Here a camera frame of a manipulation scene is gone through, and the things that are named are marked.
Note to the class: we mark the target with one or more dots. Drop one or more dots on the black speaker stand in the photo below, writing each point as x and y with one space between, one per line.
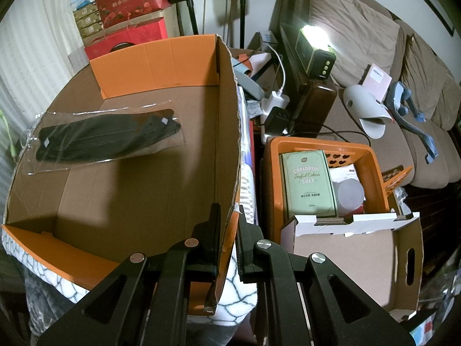
191 18
243 21

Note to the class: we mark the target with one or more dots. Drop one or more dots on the white cardboard tray box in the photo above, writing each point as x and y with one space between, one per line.
342 259

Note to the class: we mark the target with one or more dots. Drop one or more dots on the pink booklet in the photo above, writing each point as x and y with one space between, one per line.
378 79

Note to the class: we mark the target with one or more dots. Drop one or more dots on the black face mask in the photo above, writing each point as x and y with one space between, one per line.
108 137

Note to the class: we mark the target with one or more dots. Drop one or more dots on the white charger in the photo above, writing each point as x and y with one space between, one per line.
275 101

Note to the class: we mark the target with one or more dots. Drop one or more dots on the orange perforated panel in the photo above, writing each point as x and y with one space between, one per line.
398 180

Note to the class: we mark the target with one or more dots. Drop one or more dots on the green lantern light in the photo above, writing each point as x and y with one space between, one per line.
311 57

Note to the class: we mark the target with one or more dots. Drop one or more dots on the black power adapter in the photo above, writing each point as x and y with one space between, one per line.
277 119

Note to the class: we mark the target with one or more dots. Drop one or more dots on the large cardboard box orange inside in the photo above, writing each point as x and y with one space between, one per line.
144 194

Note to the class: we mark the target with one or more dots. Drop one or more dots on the brown sofa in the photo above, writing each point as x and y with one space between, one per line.
353 18

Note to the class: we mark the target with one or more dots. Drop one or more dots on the blue phone holder clamp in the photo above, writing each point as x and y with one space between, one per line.
396 95

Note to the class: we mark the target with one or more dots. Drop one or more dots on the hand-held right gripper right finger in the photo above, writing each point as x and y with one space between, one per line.
246 245

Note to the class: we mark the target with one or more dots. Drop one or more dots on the orange plastic basket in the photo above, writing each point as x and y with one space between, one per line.
273 187

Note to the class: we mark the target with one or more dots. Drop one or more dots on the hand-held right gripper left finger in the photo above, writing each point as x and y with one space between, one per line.
213 236

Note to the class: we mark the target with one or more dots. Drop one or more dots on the green printed box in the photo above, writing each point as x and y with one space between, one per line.
308 187

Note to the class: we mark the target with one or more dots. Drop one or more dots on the red printed gift box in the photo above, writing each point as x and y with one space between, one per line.
129 0

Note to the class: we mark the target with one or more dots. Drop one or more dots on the translucent white cup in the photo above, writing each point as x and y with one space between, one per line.
348 194

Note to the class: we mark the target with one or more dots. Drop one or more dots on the brown leather box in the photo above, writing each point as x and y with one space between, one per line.
318 101

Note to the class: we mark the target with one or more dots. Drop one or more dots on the small grey adapter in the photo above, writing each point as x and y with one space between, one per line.
268 38

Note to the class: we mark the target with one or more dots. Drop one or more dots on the dark picture frame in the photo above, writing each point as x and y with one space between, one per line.
432 7

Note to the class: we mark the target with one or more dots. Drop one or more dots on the olive patterned box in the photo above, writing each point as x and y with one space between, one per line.
85 12
88 22
90 32

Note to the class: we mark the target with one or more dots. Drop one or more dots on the grey plastic band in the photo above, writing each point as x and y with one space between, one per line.
250 84

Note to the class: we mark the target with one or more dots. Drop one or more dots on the white slipper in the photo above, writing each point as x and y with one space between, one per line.
360 101

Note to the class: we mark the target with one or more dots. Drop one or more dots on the plain red gift box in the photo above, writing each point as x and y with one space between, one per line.
144 34

